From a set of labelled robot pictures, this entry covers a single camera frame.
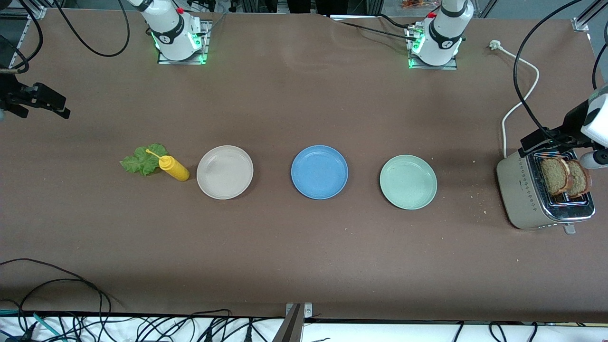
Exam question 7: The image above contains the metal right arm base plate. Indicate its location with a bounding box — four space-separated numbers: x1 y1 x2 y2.
158 20 209 65

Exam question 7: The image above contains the beige round plate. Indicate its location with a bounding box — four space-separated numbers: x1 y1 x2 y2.
196 145 254 200

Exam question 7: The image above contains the black base cable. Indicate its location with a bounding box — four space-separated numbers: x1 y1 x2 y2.
340 20 418 42
378 13 411 30

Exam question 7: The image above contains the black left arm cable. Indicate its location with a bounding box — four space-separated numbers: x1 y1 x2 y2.
514 0 608 143

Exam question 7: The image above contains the light green round plate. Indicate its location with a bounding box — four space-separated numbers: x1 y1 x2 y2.
379 154 438 210

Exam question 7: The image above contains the silver two-slot toaster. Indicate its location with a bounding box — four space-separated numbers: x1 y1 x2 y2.
496 141 596 235

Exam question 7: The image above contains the blue round plate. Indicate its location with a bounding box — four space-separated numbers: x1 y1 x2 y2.
291 145 349 200

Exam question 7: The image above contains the brown bread slice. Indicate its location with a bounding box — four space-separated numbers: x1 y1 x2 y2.
568 160 592 199
541 158 570 196

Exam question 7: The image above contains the green lettuce leaf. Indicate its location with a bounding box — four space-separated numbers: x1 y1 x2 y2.
120 143 169 176

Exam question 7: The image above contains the aluminium frame bracket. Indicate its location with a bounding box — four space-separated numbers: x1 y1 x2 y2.
273 303 313 342

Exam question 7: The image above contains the black looped cable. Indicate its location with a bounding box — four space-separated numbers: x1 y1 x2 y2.
0 258 126 342

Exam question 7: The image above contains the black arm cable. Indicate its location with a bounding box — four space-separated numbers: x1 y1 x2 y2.
514 0 608 143
0 0 131 74

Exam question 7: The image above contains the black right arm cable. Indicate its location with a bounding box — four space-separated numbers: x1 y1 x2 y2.
0 0 131 74

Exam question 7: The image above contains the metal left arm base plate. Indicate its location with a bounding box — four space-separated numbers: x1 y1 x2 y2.
406 26 458 70

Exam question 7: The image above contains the aluminium frame profile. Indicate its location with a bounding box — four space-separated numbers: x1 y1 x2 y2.
572 0 608 33
0 2 47 20

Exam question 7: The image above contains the yellow squeeze sauce bottle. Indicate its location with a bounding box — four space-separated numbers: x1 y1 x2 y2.
145 149 190 182

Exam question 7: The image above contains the teal cable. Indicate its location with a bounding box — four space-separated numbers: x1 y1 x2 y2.
0 310 67 342

